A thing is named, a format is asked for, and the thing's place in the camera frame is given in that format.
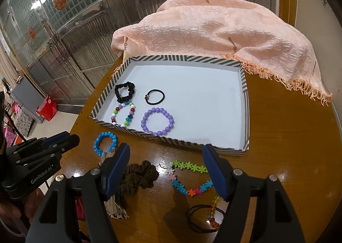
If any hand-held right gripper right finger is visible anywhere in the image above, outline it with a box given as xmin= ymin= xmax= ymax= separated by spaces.
xmin=202 ymin=144 xmax=305 ymax=243

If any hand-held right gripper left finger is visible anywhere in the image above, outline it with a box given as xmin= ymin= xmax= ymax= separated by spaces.
xmin=25 ymin=143 xmax=131 ymax=243

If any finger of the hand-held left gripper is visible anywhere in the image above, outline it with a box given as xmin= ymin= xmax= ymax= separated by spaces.
xmin=41 ymin=131 xmax=71 ymax=148
xmin=16 ymin=134 xmax=81 ymax=165

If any colourful flower bead bracelet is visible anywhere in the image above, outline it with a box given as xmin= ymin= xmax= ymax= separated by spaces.
xmin=164 ymin=160 xmax=214 ymax=197

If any purple bead bracelet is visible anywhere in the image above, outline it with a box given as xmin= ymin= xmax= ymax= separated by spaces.
xmin=141 ymin=107 xmax=175 ymax=136

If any multicoloured bead bracelet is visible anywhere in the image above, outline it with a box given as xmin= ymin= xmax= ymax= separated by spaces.
xmin=111 ymin=102 xmax=137 ymax=127

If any black scrunchie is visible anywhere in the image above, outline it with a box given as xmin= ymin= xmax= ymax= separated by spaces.
xmin=114 ymin=82 xmax=136 ymax=104

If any striped shallow cardboard box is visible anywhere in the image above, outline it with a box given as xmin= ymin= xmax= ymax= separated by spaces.
xmin=89 ymin=55 xmax=250 ymax=156

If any black hair tie with charm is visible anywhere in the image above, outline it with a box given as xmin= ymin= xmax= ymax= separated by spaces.
xmin=145 ymin=88 xmax=165 ymax=105

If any person's left hand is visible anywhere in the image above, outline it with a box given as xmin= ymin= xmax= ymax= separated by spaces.
xmin=0 ymin=190 xmax=43 ymax=222

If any brown scrunchie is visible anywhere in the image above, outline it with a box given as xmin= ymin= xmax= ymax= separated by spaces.
xmin=118 ymin=160 xmax=160 ymax=195

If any red bag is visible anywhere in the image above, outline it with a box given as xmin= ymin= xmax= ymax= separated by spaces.
xmin=40 ymin=95 xmax=58 ymax=122

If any floral printed cloth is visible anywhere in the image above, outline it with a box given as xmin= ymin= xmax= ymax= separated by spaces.
xmin=4 ymin=101 xmax=35 ymax=147

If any beige patterned cloth scrunchie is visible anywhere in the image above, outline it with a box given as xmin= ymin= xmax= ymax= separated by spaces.
xmin=99 ymin=151 xmax=129 ymax=220

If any red scrunchie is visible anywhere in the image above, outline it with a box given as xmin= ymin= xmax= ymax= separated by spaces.
xmin=75 ymin=196 xmax=86 ymax=215

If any grey cabinet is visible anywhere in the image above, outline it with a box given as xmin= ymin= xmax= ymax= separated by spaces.
xmin=10 ymin=77 xmax=44 ymax=124

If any pink fringed blanket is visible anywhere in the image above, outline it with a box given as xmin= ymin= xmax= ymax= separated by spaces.
xmin=111 ymin=0 xmax=333 ymax=107

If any blue bead bracelet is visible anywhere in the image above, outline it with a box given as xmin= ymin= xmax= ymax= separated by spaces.
xmin=93 ymin=131 xmax=119 ymax=156

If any rainbow crystal bead bracelet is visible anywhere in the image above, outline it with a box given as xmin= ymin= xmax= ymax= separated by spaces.
xmin=207 ymin=195 xmax=222 ymax=230

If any black cable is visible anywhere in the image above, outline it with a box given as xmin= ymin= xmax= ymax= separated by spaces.
xmin=5 ymin=113 xmax=28 ymax=142

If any thin black hair tie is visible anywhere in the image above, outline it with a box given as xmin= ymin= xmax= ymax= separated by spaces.
xmin=186 ymin=204 xmax=227 ymax=233

